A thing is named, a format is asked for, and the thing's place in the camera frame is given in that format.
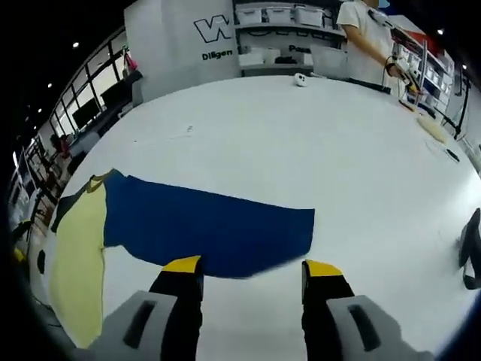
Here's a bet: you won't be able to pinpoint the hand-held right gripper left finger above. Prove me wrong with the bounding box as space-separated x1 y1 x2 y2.
71 255 206 361

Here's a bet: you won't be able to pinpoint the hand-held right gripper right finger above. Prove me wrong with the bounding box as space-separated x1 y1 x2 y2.
300 259 437 361

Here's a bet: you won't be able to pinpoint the yellow blue grey garment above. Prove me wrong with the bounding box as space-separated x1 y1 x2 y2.
48 168 316 349

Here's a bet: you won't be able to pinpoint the black curved device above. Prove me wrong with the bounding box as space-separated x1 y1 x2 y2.
458 207 481 291

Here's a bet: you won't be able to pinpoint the cream cloth item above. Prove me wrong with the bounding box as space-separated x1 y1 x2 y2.
416 116 450 144

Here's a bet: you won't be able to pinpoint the black computer monitor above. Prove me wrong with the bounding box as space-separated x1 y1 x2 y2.
71 102 102 131

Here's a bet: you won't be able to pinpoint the black tripod stand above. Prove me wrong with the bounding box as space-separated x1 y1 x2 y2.
439 70 473 141

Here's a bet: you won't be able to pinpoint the hanging pink and dark clothes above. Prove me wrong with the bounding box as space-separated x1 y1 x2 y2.
121 46 144 82

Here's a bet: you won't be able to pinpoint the metal storage shelf rack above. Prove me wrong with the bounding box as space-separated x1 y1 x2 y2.
232 0 347 78

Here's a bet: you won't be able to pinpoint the white storage bin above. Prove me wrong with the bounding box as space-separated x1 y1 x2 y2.
294 5 326 28
235 6 262 24
266 5 295 24

